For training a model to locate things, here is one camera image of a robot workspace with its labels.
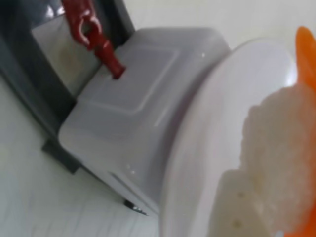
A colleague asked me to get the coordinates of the orange topped rice sushi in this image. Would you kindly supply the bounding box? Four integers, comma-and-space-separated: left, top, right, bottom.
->
239, 26, 316, 237

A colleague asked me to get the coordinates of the white round plate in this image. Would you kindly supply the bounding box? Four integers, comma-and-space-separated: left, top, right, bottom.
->
158, 37, 299, 237

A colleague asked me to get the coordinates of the red train coupler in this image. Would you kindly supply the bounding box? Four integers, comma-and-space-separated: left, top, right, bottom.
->
61, 0, 127, 80

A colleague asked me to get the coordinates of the grey circular toy train track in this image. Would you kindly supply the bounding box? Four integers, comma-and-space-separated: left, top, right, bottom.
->
0, 0, 139, 175

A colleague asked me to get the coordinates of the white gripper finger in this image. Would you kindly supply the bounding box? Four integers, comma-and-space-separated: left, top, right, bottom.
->
208, 169, 270, 237

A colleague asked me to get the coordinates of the white train wagon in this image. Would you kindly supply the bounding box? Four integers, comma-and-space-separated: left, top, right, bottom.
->
58, 27, 232, 217

